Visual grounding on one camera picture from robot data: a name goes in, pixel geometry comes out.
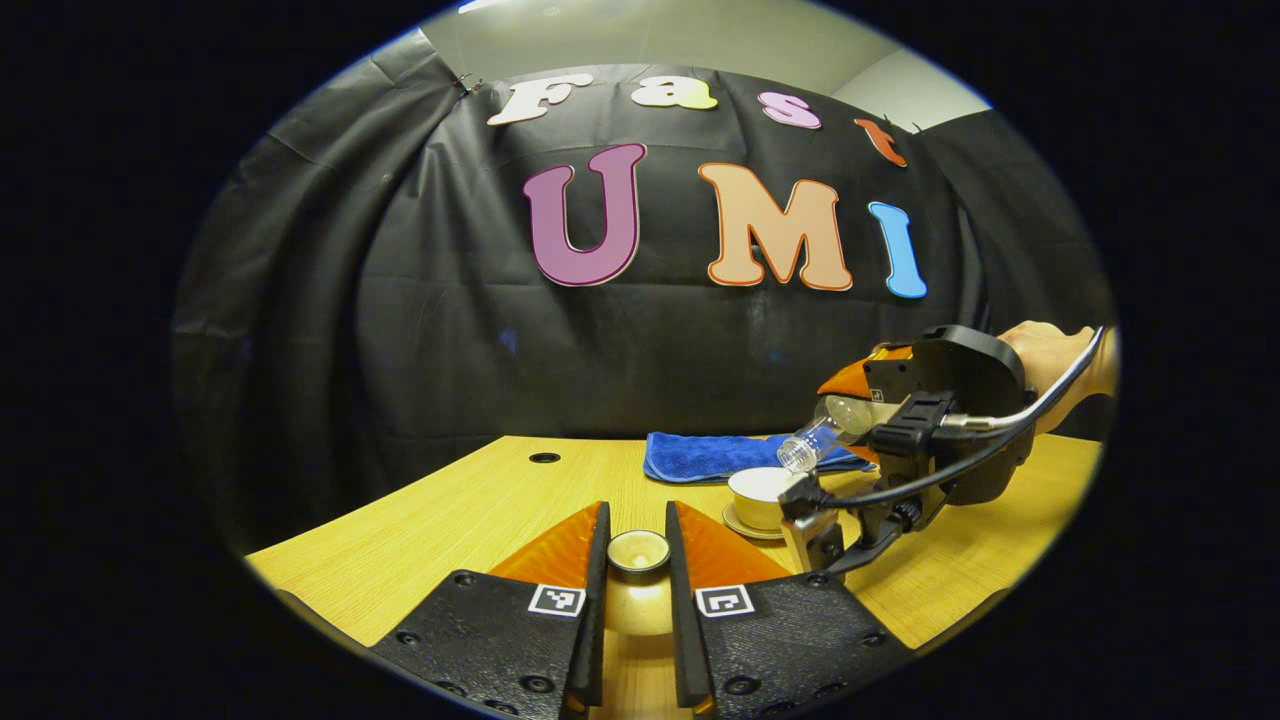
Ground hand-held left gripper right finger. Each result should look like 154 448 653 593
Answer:
664 500 916 719

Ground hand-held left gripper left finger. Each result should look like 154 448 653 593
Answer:
370 500 612 719

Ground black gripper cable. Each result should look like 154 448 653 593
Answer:
780 420 1041 513

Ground blue towel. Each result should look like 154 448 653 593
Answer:
643 432 877 485

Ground cream saucer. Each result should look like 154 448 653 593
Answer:
722 503 791 542

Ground cream teacup lid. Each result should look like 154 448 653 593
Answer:
603 530 676 637

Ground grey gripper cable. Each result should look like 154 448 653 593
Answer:
940 328 1106 432

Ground black backdrop cloth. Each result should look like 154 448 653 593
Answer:
175 30 1116 551

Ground cream teacup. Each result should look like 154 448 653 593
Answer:
727 467 803 531

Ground clear water bottle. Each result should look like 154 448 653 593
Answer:
778 395 901 473

